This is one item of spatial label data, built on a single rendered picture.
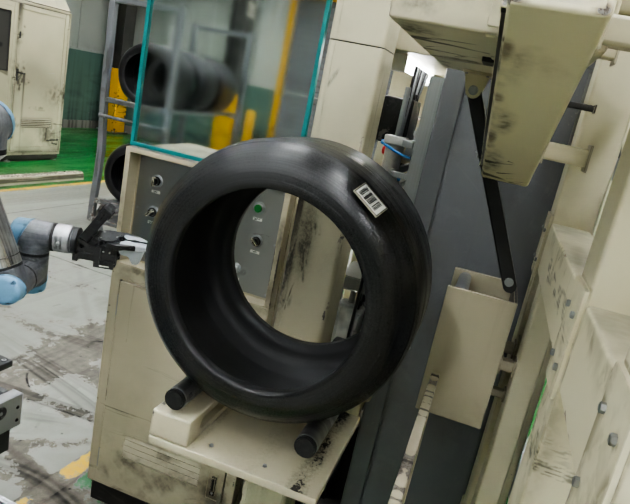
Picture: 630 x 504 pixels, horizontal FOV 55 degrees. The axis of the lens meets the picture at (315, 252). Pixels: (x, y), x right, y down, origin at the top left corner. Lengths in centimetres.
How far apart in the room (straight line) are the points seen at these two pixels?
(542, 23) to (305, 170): 52
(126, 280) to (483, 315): 116
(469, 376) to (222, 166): 70
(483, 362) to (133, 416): 125
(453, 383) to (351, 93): 68
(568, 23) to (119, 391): 184
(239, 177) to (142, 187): 93
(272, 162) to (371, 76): 41
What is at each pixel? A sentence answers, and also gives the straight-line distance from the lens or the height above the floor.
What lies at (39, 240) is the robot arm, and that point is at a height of 104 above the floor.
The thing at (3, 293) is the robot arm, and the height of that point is 94.
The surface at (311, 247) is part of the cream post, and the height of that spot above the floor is 118.
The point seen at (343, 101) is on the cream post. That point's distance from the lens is 141.
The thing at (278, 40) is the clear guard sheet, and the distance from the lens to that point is 178.
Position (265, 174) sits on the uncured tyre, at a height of 138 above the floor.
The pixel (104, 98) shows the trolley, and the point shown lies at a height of 116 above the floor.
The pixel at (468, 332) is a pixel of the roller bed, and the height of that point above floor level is 111.
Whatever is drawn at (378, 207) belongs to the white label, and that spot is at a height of 137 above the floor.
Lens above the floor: 154
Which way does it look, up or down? 15 degrees down
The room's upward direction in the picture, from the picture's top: 12 degrees clockwise
